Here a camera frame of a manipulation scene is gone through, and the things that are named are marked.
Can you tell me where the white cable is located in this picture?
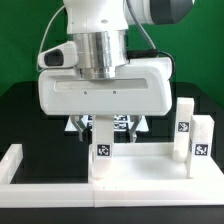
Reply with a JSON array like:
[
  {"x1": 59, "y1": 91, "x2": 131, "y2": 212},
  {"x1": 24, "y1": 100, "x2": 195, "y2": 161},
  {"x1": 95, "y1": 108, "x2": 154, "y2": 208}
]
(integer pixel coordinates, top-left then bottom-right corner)
[{"x1": 37, "y1": 4, "x2": 68, "y2": 72}]

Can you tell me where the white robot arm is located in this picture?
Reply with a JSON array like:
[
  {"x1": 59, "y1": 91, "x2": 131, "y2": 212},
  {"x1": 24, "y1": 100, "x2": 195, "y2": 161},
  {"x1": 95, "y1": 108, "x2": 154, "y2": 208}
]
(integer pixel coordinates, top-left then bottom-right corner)
[{"x1": 38, "y1": 0, "x2": 195, "y2": 144}]

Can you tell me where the white U-shaped obstacle frame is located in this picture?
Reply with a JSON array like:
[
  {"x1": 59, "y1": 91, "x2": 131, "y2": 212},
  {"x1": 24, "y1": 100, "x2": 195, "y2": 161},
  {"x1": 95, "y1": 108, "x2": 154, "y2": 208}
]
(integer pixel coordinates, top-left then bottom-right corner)
[{"x1": 0, "y1": 144, "x2": 224, "y2": 208}]

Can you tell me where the white desk tabletop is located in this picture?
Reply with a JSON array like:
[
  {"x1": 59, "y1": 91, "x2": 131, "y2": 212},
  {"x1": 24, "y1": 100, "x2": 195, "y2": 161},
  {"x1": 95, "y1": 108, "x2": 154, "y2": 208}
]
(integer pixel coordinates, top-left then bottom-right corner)
[{"x1": 87, "y1": 142, "x2": 224, "y2": 185}]

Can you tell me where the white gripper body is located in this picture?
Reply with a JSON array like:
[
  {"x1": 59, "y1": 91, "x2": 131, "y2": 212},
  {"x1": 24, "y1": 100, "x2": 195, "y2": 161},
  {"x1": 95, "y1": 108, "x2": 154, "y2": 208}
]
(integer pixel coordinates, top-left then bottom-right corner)
[{"x1": 38, "y1": 57, "x2": 172, "y2": 116}]

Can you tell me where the marker tag sheet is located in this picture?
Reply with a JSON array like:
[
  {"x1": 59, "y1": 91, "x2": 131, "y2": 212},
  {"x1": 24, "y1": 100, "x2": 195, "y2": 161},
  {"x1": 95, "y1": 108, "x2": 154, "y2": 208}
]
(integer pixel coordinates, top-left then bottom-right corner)
[{"x1": 65, "y1": 115, "x2": 149, "y2": 132}]

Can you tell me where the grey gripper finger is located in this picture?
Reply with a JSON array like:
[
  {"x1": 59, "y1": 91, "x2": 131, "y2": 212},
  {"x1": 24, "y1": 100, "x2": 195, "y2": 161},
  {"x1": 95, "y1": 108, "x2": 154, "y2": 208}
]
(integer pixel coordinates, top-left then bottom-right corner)
[
  {"x1": 129, "y1": 115, "x2": 142, "y2": 143},
  {"x1": 70, "y1": 115, "x2": 86, "y2": 141}
]

